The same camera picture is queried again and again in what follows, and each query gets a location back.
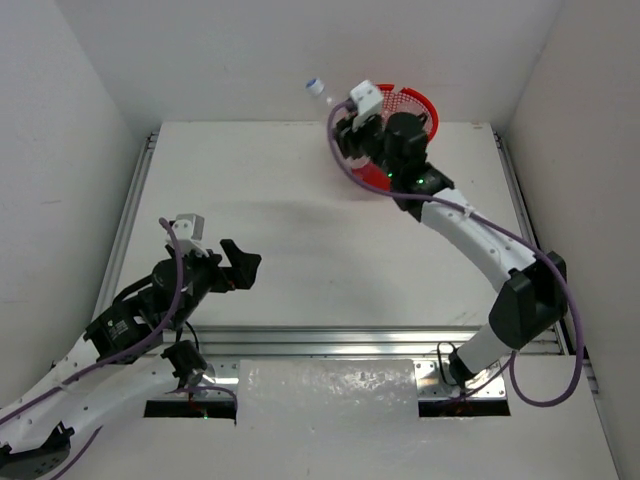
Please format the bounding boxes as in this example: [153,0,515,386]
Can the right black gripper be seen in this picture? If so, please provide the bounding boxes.
[333,107,400,180]

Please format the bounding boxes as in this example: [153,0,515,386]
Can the clear bottle blue cap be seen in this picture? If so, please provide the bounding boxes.
[305,77,348,116]

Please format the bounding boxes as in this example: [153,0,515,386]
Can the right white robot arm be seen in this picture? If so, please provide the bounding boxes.
[331,112,567,386]

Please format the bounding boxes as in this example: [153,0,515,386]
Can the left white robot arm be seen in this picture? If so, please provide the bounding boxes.
[1,239,262,479]

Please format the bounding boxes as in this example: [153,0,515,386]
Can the red mesh plastic bin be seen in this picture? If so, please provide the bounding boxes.
[334,80,439,192]

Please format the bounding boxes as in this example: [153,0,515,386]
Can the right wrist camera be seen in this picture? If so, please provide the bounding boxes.
[349,80,384,130]

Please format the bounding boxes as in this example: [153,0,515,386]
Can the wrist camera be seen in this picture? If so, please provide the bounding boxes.
[165,213,207,257]
[349,80,384,130]

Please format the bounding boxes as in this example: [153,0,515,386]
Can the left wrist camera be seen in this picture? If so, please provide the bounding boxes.
[165,213,207,257]

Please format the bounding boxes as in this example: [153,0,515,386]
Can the aluminium front rail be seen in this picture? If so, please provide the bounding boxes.
[47,324,566,401]

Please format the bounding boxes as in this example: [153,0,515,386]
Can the right aluminium side rail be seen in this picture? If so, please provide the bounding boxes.
[493,131,540,247]

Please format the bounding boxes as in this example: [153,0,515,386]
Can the aluminium side rail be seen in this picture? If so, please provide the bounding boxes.
[92,130,159,318]
[493,131,540,247]

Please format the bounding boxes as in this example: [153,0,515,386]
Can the left aluminium side rail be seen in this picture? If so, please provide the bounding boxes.
[92,130,159,318]

